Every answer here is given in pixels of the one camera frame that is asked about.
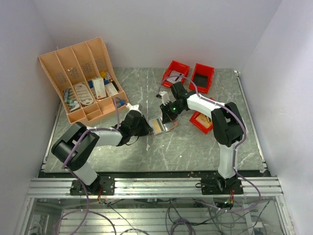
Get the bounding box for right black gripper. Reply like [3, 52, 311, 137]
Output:
[159, 100, 184, 124]

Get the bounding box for gold credit card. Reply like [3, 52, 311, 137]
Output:
[149, 117, 165, 135]

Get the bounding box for red bin with gold cards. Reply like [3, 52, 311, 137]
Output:
[189, 97, 216, 134]

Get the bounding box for red bin with black cards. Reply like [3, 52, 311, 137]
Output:
[191, 63, 215, 94]

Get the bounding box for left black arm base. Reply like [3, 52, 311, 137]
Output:
[69, 176, 115, 196]

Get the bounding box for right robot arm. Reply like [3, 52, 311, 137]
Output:
[156, 82, 246, 194]

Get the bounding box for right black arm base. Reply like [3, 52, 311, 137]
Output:
[195, 176, 244, 195]

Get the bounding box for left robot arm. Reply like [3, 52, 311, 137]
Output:
[51, 110, 152, 194]

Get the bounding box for white cards stack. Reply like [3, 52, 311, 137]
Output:
[167, 70, 183, 84]

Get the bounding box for red bin with white cards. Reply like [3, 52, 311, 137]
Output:
[162, 60, 190, 87]

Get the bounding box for black cards stack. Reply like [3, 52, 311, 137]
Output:
[193, 73, 208, 88]

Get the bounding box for blue capped bottle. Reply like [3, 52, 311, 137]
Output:
[115, 100, 126, 108]

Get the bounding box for white small box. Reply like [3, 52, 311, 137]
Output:
[105, 83, 118, 96]

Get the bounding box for white red box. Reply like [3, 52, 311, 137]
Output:
[92, 77, 107, 99]

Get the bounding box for white oval remote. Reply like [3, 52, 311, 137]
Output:
[73, 83, 93, 106]

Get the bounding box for yellow small item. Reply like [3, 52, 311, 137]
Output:
[99, 71, 108, 79]

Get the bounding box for pens bundle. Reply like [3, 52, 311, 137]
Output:
[63, 88, 80, 113]

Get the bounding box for orange desk organizer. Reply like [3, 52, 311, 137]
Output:
[39, 38, 128, 126]

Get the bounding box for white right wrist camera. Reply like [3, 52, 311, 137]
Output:
[156, 91, 170, 105]

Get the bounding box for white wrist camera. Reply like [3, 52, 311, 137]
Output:
[156, 91, 170, 105]
[126, 103, 142, 113]

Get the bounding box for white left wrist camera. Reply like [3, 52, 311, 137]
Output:
[126, 103, 142, 113]

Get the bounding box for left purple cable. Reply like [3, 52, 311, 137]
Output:
[53, 96, 129, 235]

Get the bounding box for loose cables under table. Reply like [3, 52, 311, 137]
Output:
[53, 193, 269, 235]

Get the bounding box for aluminium rail frame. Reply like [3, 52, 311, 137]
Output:
[15, 177, 295, 235]

